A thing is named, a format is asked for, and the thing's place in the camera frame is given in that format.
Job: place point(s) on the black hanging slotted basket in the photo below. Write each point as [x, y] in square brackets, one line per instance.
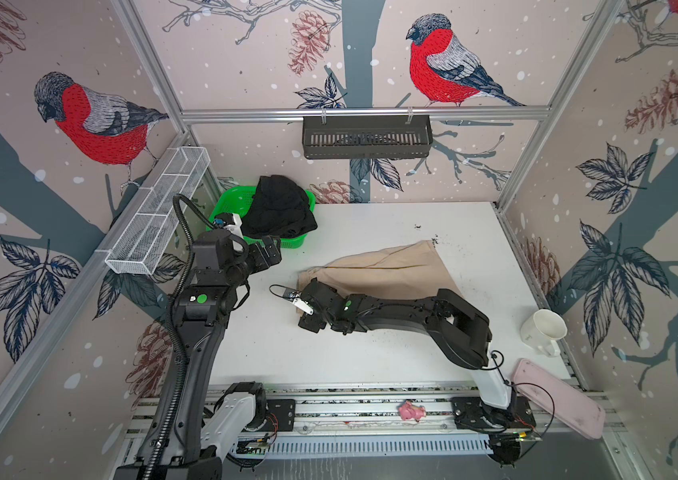
[367, 137]

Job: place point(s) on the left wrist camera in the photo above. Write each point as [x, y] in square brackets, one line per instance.
[231, 222]

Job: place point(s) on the beige drawstring shorts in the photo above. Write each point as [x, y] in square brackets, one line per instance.
[406, 272]

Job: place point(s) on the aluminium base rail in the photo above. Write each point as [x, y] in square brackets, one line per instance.
[356, 422]

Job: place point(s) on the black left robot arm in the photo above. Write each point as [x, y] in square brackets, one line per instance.
[181, 442]

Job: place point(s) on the green plastic perforated basket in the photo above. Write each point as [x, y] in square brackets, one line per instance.
[237, 200]

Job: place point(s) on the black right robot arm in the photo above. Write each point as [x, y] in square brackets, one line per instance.
[459, 330]

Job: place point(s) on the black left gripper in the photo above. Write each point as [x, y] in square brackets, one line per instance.
[261, 260]

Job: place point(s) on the horizontal aluminium rail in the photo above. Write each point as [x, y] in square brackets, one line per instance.
[481, 113]

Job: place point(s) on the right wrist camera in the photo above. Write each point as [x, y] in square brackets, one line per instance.
[295, 298]

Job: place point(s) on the black shorts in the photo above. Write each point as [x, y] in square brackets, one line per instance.
[279, 208]

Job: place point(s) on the pink cloth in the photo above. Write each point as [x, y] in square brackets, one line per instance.
[565, 403]

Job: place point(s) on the white wire mesh shelf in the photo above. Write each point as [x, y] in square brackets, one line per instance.
[147, 235]

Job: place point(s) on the white mug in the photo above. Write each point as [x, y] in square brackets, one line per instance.
[543, 331]

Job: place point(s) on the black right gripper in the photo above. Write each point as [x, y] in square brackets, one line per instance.
[312, 320]

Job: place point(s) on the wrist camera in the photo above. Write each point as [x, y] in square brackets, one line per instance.
[295, 298]
[231, 222]

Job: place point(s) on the pink toy figure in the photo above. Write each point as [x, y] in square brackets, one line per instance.
[408, 411]

